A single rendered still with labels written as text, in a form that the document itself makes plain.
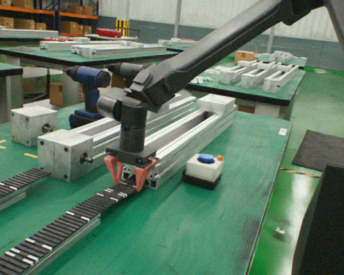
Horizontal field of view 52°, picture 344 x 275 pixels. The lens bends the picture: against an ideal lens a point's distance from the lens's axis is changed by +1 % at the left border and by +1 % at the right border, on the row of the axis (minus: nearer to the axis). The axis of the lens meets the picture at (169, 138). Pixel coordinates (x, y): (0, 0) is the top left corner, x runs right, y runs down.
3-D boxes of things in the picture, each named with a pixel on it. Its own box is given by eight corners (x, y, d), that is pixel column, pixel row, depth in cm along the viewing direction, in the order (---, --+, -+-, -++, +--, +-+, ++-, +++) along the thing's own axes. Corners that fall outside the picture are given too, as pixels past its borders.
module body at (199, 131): (156, 189, 87) (160, 157, 84) (121, 179, 90) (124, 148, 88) (233, 123, 158) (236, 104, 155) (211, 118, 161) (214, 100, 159)
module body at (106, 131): (92, 171, 93) (93, 140, 91) (61, 161, 97) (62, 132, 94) (193, 114, 164) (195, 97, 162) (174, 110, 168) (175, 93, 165)
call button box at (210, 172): (212, 191, 90) (216, 168, 88) (177, 180, 93) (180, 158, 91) (221, 180, 97) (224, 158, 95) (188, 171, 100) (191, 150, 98)
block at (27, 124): (36, 149, 103) (35, 118, 101) (10, 140, 109) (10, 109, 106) (62, 141, 112) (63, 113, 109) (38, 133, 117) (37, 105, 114)
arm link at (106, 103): (153, 70, 76) (169, 95, 82) (117, 62, 83) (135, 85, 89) (121, 113, 73) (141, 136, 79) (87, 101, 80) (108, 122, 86)
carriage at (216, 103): (222, 121, 135) (225, 104, 133) (195, 116, 139) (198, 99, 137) (232, 113, 150) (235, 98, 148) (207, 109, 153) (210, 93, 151)
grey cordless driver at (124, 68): (140, 120, 146) (144, 66, 139) (97, 112, 151) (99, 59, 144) (147, 116, 153) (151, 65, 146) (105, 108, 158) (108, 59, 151)
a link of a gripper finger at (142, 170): (127, 180, 87) (131, 144, 84) (153, 188, 85) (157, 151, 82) (113, 191, 81) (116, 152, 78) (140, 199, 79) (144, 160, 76)
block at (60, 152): (78, 185, 85) (79, 148, 82) (37, 172, 89) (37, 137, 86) (100, 173, 93) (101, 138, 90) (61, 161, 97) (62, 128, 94)
